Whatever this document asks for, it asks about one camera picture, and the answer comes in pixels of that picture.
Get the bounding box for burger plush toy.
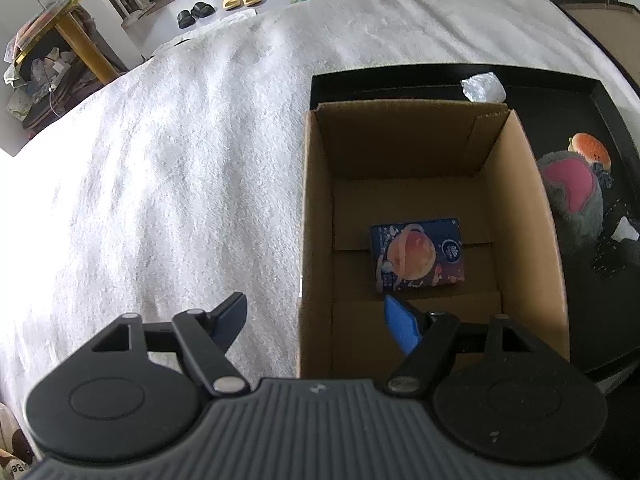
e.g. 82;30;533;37
568;132;614;188

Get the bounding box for round glass table gold legs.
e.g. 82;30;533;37
5;0;132;86

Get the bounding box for white floor appliance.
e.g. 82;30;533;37
102;0;151;23

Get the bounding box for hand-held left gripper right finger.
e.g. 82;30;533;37
382;294;544;397

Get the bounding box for dark chair with clutter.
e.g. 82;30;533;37
4;42;96;136

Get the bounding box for white fluffy blanket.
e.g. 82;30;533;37
0;0;640;411

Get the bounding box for flat brown cardboard sheet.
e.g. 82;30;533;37
557;0;640;58

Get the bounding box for black tray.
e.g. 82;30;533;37
310;64;640;393

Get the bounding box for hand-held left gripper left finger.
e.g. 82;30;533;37
91;292;251;398

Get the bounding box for brown cardboard box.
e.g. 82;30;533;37
297;101;571;381

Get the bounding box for blue printed tissue packet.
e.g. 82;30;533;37
371;218;467;292

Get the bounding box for white plastic packet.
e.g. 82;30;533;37
460;72;507;104

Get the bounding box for black dotted fabric item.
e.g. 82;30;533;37
592;200;640;281

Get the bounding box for grey and pink plush toy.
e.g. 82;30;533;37
536;152;606;252

